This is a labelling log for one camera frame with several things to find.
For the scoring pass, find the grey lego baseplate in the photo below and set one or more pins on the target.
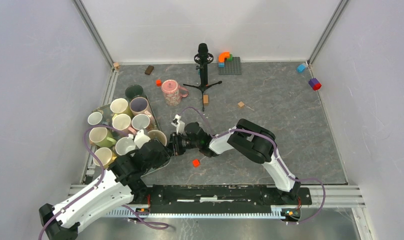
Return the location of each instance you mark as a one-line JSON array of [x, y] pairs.
[[231, 67]]

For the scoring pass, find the blue block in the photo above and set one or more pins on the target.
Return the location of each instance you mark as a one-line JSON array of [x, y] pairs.
[[302, 67]]

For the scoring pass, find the yellow mug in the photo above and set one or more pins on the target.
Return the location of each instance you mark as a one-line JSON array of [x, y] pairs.
[[106, 156]]

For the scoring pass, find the black microphone on tripod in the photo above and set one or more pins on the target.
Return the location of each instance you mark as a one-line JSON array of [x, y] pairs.
[[202, 59]]

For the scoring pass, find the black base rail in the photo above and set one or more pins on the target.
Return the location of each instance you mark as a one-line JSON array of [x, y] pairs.
[[214, 199]]

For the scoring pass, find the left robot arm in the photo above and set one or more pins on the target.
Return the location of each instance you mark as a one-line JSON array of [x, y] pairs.
[[118, 185]]

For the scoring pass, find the yellow-green octagonal mug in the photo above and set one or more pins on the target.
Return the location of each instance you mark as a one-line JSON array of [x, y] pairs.
[[121, 106]]

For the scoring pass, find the dark green mug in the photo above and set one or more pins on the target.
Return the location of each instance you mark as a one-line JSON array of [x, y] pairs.
[[134, 91]]

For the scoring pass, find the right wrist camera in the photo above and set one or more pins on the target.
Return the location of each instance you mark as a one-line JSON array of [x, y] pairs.
[[178, 124]]

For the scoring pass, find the brown block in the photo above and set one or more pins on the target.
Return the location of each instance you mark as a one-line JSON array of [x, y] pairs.
[[149, 70]]

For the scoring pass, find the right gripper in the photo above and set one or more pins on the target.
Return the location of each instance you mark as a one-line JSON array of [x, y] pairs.
[[174, 141]]

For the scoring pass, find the pink octagonal mug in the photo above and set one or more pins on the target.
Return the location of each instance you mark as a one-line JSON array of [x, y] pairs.
[[123, 122]]

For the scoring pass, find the light green mug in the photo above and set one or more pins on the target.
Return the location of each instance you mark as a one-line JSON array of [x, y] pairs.
[[102, 137]]

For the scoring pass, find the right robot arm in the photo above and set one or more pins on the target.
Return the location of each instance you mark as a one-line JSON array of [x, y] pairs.
[[251, 140]]

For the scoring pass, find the small tan wooden block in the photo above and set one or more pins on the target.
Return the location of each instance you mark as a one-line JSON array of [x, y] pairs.
[[241, 104]]

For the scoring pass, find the purple red block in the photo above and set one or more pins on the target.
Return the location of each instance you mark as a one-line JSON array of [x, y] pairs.
[[314, 84]]

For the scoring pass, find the small grey-blue mug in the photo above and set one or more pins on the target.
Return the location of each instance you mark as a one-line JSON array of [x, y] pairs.
[[95, 118]]

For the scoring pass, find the blue white mug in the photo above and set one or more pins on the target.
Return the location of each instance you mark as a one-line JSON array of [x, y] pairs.
[[124, 146]]

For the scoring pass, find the iridescent pink mug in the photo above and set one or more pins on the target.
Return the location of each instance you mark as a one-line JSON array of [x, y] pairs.
[[140, 105]]

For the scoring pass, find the pink ghost pattern mug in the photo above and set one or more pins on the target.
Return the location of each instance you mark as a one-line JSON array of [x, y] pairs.
[[173, 92]]

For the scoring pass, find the red cube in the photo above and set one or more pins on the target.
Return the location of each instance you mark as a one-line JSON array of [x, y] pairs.
[[196, 163]]

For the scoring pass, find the orange curved block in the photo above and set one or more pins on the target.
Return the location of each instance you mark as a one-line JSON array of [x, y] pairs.
[[223, 57]]

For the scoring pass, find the salmon flower mug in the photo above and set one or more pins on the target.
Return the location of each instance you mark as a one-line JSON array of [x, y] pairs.
[[143, 122]]

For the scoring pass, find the small wooden cube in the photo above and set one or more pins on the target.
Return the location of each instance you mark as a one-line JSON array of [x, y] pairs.
[[116, 66]]

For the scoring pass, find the tall seashell cream mug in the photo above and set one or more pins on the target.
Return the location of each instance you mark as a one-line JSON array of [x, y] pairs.
[[157, 134]]

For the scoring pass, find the floral green tray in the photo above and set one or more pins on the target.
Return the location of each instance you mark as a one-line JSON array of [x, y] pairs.
[[103, 116]]

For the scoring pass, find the green lego brick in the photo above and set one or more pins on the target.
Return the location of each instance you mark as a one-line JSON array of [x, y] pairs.
[[230, 57]]

